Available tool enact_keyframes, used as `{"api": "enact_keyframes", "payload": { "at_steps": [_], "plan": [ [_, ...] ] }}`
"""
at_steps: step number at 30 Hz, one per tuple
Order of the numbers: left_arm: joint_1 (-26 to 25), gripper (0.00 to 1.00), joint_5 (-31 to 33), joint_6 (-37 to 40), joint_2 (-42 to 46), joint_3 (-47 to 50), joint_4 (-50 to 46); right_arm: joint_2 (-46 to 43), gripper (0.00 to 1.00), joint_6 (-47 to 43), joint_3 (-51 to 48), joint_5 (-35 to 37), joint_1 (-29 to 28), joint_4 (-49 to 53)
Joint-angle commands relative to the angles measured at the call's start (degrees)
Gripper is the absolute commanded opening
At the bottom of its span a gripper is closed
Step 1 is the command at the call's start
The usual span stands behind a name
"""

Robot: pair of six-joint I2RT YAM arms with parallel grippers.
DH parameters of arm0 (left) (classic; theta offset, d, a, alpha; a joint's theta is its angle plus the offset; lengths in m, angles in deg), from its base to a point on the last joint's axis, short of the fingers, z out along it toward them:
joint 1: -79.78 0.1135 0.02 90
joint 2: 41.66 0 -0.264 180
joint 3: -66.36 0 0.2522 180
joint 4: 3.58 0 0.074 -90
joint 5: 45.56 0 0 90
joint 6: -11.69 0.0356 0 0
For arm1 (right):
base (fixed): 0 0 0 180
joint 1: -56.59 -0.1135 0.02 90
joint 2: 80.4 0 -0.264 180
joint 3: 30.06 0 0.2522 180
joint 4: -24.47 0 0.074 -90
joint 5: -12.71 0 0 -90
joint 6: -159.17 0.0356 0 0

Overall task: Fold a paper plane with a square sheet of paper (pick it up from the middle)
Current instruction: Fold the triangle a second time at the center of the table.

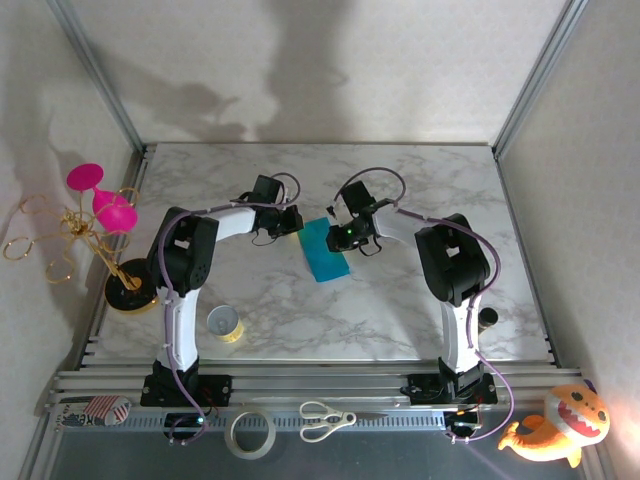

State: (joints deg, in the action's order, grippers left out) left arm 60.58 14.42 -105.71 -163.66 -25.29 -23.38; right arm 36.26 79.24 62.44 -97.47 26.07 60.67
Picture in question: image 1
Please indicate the flag print pouch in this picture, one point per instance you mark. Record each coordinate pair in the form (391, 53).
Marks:
(97, 410)

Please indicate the aluminium frame post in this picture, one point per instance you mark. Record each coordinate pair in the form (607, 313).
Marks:
(99, 75)
(540, 75)

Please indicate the clear tape roll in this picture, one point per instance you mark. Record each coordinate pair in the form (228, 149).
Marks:
(230, 442)

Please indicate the aluminium side rail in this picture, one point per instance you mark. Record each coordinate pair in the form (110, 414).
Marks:
(137, 170)
(513, 210)

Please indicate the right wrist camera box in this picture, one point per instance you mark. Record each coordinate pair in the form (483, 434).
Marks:
(356, 196)

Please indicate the orange shark plush toy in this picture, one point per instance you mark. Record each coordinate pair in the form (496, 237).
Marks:
(570, 425)

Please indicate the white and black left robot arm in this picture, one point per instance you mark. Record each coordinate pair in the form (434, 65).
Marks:
(185, 255)

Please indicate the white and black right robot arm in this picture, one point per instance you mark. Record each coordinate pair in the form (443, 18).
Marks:
(452, 260)

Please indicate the blue paper sheet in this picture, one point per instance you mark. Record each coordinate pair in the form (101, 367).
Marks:
(325, 262)

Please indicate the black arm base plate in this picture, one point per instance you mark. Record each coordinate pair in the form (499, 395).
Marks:
(425, 392)
(215, 390)

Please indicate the aluminium mounting rail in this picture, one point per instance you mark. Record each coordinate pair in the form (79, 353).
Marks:
(320, 387)

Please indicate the small black cylinder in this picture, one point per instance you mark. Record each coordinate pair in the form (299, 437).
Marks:
(488, 318)

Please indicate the black controller box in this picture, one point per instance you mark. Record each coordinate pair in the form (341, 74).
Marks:
(180, 422)
(465, 422)

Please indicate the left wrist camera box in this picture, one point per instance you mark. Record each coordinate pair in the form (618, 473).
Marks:
(266, 189)

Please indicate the pink plastic wine glass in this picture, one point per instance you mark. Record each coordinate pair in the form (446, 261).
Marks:
(112, 212)

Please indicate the tin can with yellow label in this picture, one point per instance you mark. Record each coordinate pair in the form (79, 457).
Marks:
(223, 324)

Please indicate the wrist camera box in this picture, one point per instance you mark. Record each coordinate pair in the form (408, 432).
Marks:
(356, 196)
(266, 189)

